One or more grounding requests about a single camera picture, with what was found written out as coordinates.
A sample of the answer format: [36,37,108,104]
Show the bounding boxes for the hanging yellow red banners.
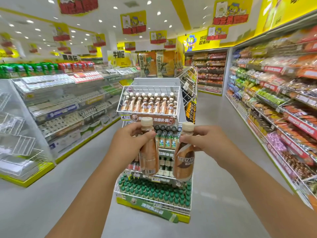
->
[0,0,253,55]

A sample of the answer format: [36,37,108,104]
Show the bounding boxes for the row of red packets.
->
[58,61,96,74]

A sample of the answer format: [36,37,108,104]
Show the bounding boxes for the long wall snack shelving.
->
[224,12,317,211]

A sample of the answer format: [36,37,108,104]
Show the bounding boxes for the brown coffee bottle swirl label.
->
[172,122,195,183]

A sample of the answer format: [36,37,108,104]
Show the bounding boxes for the yellow wall mascot sign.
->
[177,30,221,53]

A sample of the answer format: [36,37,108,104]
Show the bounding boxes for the large yellow fascia banner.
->
[255,0,317,35]

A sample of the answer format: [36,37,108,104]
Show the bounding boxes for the person's right hand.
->
[179,125,239,169]

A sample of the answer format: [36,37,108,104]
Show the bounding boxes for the row of shelved coffee drinks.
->
[121,92,178,115]

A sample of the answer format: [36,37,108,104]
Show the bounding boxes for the group of green-capped bottles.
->
[118,175,192,209]

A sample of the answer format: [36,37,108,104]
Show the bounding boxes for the clear acrylic end bins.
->
[0,92,51,177]

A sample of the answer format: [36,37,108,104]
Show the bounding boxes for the brown rack shelf sign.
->
[130,113,176,126]

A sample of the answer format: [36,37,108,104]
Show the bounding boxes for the recessed ceiling spotlights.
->
[9,0,210,39]

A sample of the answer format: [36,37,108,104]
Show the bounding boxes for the brown coffee bottle barcode label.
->
[138,117,160,176]

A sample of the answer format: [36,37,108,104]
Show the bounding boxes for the row of dark glass bottles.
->
[126,156,175,178]

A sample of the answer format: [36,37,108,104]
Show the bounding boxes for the yellow white zone sign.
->
[110,50,132,68]

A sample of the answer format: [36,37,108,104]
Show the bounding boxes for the dark end-wall shelf unit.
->
[184,48,229,96]

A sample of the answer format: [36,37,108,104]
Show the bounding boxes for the centre aisle shelf unit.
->
[175,67,198,124]

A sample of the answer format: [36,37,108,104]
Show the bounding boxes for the green rack base sign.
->
[126,194,179,223]

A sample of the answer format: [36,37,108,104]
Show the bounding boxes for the row of green packets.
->
[0,62,60,79]

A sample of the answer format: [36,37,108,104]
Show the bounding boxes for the white gondola shelf unit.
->
[0,63,142,189]

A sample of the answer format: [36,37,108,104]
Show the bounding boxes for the white wire display rack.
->
[114,78,198,224]

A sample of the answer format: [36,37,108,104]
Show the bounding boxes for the person's right forearm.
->
[218,149,317,238]

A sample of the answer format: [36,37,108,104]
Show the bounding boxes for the rows of white boxed goods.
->
[15,72,123,149]

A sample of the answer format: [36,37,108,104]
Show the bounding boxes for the shelved assorted snack packets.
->
[227,30,317,196]

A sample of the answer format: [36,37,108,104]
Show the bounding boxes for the person's left hand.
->
[107,122,157,169]

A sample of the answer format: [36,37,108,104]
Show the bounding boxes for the person's left forearm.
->
[45,146,130,238]

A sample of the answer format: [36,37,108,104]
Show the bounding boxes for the orange green poster boards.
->
[141,50,177,79]

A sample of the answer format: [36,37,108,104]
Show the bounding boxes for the group of green-label milk bottles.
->
[155,125,183,150]

